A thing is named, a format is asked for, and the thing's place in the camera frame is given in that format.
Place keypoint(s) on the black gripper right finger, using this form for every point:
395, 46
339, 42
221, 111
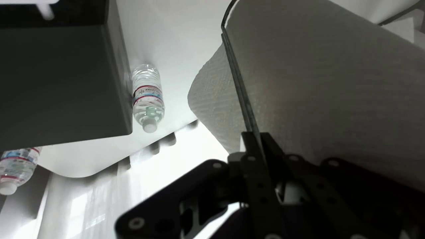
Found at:
354, 204

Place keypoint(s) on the clear plastic water bottle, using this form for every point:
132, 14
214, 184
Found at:
148, 95
15, 168

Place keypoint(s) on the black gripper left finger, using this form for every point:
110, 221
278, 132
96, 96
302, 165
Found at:
213, 200

